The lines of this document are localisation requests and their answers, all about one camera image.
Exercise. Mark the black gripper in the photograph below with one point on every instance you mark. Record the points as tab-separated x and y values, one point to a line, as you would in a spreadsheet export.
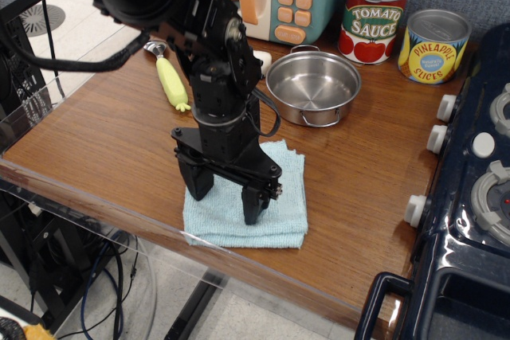
229	149

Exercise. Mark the light blue cloth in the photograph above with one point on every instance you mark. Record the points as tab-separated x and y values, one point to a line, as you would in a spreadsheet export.
218	218

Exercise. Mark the ice cream scoop yellow handle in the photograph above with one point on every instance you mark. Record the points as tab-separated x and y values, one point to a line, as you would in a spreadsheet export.
168	76

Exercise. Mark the plush toy mushroom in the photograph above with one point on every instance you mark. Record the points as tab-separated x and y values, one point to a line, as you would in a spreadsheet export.
265	60

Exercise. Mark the small steel pot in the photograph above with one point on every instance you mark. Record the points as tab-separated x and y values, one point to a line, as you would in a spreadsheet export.
313	88

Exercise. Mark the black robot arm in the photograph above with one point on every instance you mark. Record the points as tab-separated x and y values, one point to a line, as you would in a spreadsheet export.
209	40

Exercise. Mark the white stove knob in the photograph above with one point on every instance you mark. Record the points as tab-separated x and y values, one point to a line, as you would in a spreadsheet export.
436	138
414	210
445	108

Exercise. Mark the yellow sponge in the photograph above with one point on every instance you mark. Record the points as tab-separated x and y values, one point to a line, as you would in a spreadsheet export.
36	332

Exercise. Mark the tomato sauce can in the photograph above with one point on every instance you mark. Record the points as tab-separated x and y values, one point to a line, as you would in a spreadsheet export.
369	29

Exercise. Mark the dark blue toy stove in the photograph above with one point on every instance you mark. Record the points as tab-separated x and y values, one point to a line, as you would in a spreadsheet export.
459	284

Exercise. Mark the pineapple slices can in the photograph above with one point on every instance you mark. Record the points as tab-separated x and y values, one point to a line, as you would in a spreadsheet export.
433	46

